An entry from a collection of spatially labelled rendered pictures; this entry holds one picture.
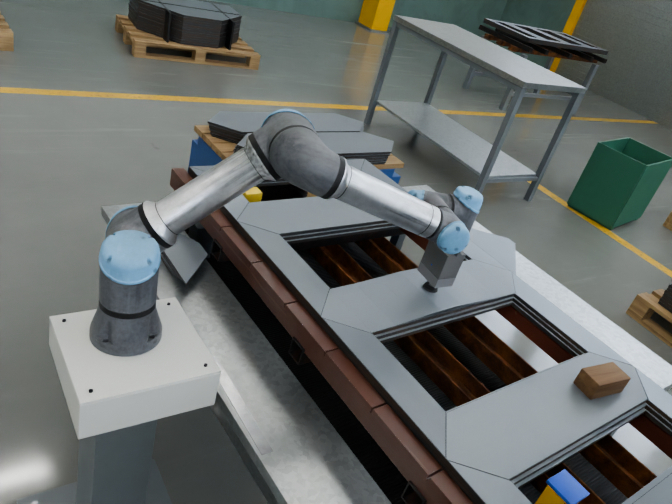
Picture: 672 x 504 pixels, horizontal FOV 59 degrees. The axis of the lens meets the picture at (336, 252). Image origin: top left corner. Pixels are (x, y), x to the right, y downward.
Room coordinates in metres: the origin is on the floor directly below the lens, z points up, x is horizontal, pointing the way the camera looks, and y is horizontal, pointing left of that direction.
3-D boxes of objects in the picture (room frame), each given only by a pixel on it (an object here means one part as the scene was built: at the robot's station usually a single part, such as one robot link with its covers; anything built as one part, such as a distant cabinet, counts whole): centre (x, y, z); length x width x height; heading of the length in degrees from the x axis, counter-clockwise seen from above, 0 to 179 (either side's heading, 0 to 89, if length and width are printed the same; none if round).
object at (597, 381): (1.20, -0.72, 0.87); 0.12 x 0.06 x 0.05; 125
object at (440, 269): (1.41, -0.29, 0.95); 0.10 x 0.09 x 0.16; 127
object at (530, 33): (7.96, -1.71, 0.42); 1.66 x 0.84 x 0.85; 131
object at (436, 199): (1.35, -0.19, 1.11); 0.11 x 0.11 x 0.08; 22
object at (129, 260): (0.99, 0.40, 0.94); 0.13 x 0.12 x 0.14; 22
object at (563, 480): (0.81, -0.55, 0.88); 0.06 x 0.06 x 0.02; 44
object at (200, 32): (5.81, 1.99, 0.20); 1.20 x 0.80 x 0.41; 127
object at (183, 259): (1.47, 0.45, 0.70); 0.39 x 0.12 x 0.04; 44
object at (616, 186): (4.83, -2.03, 0.29); 0.61 x 0.46 x 0.57; 141
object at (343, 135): (2.31, 0.25, 0.82); 0.80 x 0.40 x 0.06; 134
